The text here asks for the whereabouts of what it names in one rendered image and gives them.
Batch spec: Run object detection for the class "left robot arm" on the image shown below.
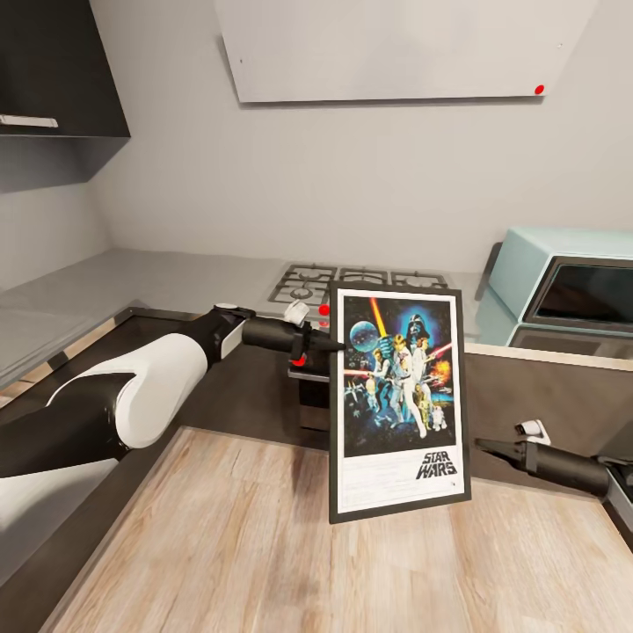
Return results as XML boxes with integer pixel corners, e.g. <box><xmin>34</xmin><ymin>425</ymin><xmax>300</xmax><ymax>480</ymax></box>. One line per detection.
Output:
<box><xmin>0</xmin><ymin>300</ymin><xmax>346</xmax><ymax>586</ymax></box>

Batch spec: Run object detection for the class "poster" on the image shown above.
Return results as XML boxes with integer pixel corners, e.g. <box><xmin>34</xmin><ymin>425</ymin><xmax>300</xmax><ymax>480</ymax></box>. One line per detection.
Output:
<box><xmin>328</xmin><ymin>280</ymin><xmax>472</xmax><ymax>525</ymax></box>

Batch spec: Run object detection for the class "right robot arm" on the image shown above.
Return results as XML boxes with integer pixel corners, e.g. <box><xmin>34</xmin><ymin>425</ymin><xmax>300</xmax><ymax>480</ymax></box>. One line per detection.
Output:
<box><xmin>473</xmin><ymin>419</ymin><xmax>633</xmax><ymax>533</ymax></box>

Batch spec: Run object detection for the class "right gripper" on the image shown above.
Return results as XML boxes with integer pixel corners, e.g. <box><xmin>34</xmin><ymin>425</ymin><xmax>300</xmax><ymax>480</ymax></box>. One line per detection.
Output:
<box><xmin>473</xmin><ymin>438</ymin><xmax>578</xmax><ymax>489</ymax></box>

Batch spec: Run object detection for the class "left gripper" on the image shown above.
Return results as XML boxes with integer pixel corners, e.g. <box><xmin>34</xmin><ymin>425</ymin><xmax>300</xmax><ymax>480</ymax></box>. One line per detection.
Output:
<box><xmin>262</xmin><ymin>318</ymin><xmax>346</xmax><ymax>361</ymax></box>

